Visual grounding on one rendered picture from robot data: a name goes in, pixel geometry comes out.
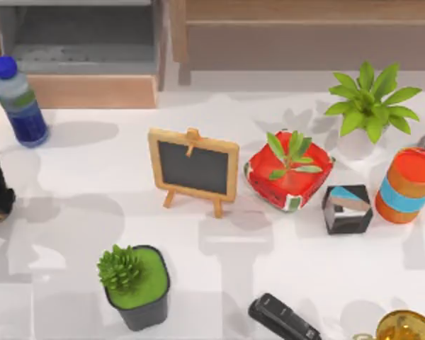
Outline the wooden framed blackboard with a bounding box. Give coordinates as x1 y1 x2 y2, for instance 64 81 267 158
147 127 241 219

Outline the red plant pot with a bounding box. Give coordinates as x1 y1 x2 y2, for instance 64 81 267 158
244 130 336 213

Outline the black plant pot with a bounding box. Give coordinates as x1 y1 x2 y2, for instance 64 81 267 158
96 244 171 332

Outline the pale wooden drawer front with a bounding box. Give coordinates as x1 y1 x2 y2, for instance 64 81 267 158
24 73 158 110

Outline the wooden cupboard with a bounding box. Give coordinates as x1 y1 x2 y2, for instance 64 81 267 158
169 0 425 86

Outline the black stapler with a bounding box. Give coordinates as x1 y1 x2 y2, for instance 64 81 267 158
247 293 322 340

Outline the white plant pot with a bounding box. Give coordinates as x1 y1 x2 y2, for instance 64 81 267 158
324 60 423 161

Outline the orange and blue can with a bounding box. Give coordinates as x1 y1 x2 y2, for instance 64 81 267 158
375 147 425 225

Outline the blue capped water bottle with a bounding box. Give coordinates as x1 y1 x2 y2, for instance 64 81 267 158
0 55 50 148

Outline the gold trophy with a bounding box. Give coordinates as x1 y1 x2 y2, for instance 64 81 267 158
353 310 425 340

